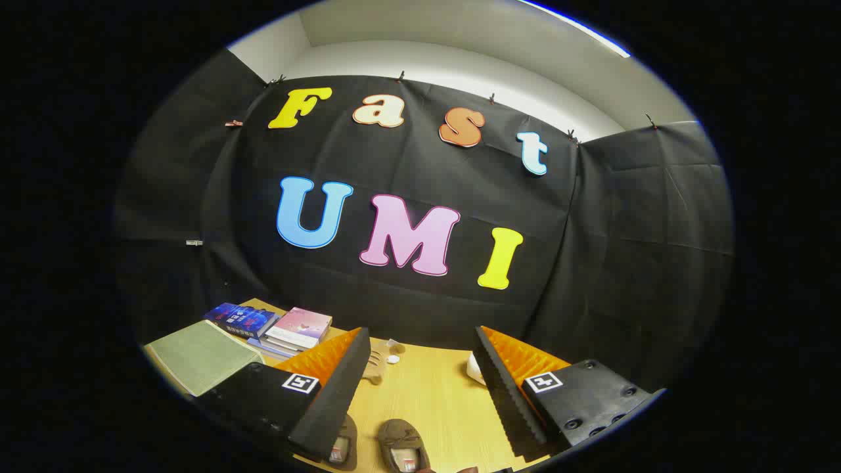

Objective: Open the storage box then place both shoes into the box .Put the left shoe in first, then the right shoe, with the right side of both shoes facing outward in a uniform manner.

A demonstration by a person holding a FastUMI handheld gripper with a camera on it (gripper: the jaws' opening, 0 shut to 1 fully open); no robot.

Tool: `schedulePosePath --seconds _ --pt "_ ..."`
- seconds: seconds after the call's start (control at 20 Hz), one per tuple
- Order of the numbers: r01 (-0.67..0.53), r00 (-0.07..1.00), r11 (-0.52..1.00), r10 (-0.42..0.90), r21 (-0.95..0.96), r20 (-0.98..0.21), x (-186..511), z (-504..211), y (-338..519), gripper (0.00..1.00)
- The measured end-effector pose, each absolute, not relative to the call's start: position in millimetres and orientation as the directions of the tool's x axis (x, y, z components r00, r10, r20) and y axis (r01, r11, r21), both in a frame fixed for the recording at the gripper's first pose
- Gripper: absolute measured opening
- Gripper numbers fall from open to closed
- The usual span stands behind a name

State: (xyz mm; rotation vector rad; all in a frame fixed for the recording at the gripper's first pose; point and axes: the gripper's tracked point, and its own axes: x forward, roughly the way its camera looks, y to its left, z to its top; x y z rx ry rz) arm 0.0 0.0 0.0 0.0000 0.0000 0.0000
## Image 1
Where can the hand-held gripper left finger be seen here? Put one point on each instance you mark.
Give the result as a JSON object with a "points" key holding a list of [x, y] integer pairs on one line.
{"points": [[335, 394]]}

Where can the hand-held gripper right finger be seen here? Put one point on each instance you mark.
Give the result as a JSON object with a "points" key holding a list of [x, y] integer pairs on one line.
{"points": [[506, 394]]}

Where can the brown slipper shoe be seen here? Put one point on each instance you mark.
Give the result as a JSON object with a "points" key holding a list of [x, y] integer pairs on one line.
{"points": [[401, 433], [348, 433]]}

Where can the green fabric storage box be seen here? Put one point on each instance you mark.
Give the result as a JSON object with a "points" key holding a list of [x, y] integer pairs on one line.
{"points": [[197, 355]]}

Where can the white plush toy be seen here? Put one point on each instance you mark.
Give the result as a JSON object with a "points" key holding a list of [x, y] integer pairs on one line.
{"points": [[474, 369]]}

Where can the brown plush toy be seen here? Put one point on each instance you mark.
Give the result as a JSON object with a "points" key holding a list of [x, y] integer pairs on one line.
{"points": [[378, 368]]}

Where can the white book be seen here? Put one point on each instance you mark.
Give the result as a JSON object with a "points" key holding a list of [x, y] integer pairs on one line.
{"points": [[289, 346]]}

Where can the pink cover book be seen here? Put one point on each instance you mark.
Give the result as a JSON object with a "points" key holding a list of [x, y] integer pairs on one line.
{"points": [[299, 326]]}

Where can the light blue book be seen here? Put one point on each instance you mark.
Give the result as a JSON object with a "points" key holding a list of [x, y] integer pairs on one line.
{"points": [[266, 348]]}

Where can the dark blue book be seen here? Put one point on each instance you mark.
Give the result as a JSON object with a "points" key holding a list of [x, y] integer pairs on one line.
{"points": [[240, 318]]}

